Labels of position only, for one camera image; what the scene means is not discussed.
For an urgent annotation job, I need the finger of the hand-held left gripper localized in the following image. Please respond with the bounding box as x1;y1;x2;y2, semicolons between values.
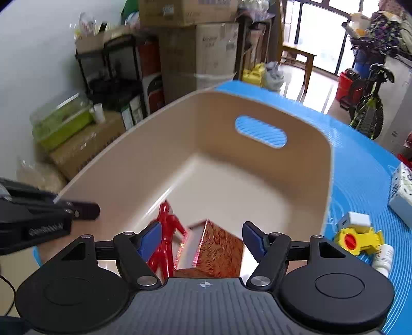
0;177;101;222

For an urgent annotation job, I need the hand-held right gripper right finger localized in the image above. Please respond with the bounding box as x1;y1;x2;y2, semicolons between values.
242;222;346;289

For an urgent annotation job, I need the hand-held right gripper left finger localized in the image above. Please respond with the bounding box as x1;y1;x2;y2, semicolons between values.
61;222;163;288

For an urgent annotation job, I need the red figure toy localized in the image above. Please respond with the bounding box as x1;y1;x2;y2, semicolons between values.
146;200;188;281

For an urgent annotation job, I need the brown patterned box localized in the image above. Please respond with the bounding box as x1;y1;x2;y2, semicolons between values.
173;219;246;279

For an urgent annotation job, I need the beige plastic basket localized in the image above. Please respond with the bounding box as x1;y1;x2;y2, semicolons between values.
34;90;333;280

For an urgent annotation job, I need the yellow toy with red button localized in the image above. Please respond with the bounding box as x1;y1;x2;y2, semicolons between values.
333;225;385;257

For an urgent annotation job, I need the small white bottle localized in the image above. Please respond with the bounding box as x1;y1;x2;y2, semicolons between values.
372;244;395;278

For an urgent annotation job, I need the clear plastic bag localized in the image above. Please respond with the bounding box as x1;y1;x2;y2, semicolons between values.
16;159;67;194

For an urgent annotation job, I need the low brown cardboard box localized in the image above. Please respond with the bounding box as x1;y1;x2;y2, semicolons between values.
50;111;127;181

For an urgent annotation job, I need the green container with clear lid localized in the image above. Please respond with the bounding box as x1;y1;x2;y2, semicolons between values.
30;93;95;152

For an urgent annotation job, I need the white paper cup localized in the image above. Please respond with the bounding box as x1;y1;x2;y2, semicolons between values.
92;103;106;125

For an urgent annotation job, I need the blue silicone mat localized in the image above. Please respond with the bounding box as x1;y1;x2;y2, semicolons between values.
32;80;412;335

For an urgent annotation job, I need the black metal rack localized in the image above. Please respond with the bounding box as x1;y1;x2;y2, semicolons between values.
75;34;144;114

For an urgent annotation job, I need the red white carton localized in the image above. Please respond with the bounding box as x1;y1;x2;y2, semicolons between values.
141;42;165;114

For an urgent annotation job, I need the white tissue box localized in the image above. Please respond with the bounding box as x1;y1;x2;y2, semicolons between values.
388;163;412;220

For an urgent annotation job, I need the grey plastic bag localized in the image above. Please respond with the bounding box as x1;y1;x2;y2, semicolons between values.
262;61;292;93

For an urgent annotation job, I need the yellow plastic jug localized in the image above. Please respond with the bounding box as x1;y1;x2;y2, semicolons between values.
242;63;266;86

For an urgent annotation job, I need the beige storage bin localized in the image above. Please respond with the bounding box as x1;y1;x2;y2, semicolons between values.
75;28;129;54

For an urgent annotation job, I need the green black bicycle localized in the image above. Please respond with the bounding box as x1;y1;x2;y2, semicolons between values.
348;63;395;141

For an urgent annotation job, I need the red plastic bucket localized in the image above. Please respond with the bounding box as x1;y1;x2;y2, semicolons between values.
336;69;362;109

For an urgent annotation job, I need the wooden chair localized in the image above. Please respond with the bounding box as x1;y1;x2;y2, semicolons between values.
277;42;318;95

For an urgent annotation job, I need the large pale cardboard box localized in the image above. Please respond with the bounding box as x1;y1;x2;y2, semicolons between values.
159;22;241;105

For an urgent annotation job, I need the white chest freezer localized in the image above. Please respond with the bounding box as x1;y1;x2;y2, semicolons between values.
376;55;412;156

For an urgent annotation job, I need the floral cloth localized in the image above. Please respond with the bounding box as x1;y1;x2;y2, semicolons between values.
367;11;410;57

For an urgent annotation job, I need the black cable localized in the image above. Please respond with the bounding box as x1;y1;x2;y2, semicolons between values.
0;274;17;318

